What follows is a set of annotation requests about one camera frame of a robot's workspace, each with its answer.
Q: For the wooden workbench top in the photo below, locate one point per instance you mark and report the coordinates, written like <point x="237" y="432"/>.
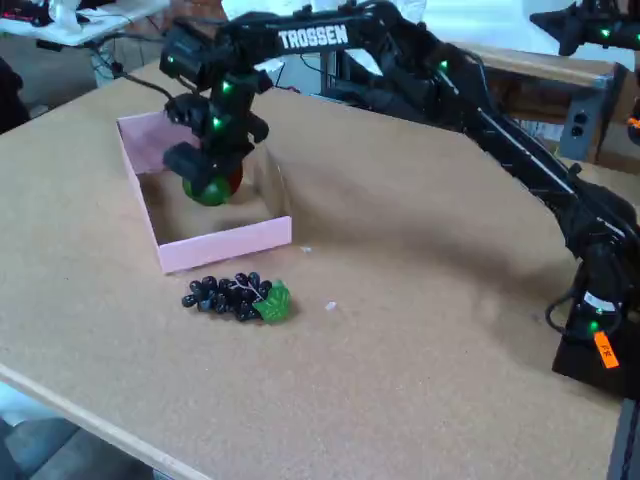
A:
<point x="550" y="67"/>

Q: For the black office chair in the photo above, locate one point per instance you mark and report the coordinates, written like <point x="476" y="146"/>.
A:
<point x="11" y="100"/>

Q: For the small black camera box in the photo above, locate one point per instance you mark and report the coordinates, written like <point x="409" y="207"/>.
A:
<point x="187" y="112"/>

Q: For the white desk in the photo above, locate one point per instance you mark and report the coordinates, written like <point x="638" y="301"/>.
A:
<point x="100" y="27"/>

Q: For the green toy lime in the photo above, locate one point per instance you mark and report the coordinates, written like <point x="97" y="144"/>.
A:
<point x="215" y="196"/>

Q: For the pink cardboard box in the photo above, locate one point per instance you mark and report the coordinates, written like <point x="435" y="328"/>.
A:
<point x="225" y="247"/>

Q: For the black toy grapes with leaf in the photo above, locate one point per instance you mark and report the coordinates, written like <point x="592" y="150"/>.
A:
<point x="225" y="297"/>

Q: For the red toy pomegranate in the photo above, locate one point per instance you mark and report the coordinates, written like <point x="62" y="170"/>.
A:
<point x="238" y="181"/>

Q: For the small white figure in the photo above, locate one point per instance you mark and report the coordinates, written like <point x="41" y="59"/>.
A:
<point x="65" y="17"/>

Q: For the dark metal post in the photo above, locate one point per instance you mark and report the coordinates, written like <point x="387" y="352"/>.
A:
<point x="627" y="445"/>

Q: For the grey metal leg with outlets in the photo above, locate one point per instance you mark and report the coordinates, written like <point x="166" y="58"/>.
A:
<point x="590" y="115"/>

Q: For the grey metal frame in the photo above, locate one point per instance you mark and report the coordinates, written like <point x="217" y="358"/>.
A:
<point x="327" y="75"/>

